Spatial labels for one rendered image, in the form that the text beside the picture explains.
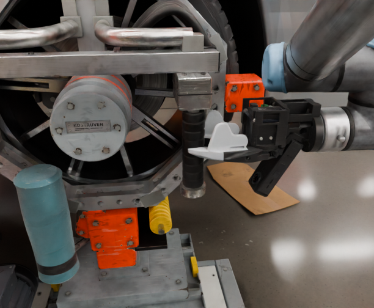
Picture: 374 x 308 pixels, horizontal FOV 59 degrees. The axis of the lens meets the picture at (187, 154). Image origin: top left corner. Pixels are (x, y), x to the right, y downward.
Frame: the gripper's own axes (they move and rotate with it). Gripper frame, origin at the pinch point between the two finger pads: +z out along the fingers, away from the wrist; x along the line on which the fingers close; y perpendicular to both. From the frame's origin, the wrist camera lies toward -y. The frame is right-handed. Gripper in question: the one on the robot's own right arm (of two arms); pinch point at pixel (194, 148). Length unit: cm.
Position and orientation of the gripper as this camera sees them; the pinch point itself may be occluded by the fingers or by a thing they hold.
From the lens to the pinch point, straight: 54.3
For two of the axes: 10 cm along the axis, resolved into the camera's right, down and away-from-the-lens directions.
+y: 0.0, -9.0, -4.4
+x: 1.4, 4.3, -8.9
